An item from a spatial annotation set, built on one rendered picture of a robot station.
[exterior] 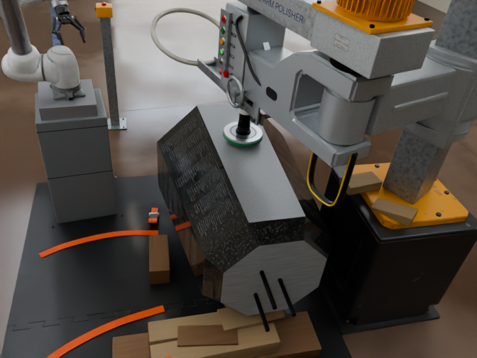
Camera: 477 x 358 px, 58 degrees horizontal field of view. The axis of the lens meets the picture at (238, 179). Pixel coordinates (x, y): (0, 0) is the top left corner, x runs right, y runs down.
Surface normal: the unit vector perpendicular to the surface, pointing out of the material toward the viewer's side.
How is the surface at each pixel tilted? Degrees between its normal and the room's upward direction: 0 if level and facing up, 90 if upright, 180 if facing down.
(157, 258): 0
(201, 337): 0
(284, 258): 90
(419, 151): 90
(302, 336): 0
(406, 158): 90
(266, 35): 90
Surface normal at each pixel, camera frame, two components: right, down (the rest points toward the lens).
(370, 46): -0.85, 0.25
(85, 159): 0.34, 0.59
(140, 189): 0.09, -0.79
